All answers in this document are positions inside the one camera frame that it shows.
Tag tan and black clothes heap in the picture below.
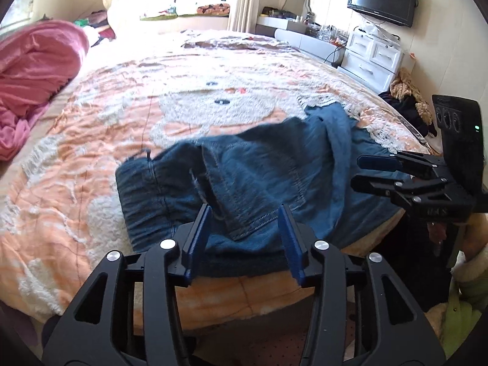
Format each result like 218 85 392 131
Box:
379 68 438 136

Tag white drawer cabinet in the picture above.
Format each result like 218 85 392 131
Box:
338 29 404 94

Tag orange white bunny bedspread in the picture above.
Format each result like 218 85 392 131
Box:
1 30 429 321

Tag white low desk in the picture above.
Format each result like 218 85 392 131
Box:
255 16 345 67

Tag clothes on window sill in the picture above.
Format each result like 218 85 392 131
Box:
197 2 230 16

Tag pink crumpled blanket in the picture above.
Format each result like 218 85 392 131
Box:
1 20 89 161

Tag vanity mirror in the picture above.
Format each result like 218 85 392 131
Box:
282 0 311 17

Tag clothes pile beside bed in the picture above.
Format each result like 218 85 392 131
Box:
74 10 116 47

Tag blue denim lace-trimmed pants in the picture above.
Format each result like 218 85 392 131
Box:
115 103 399 278

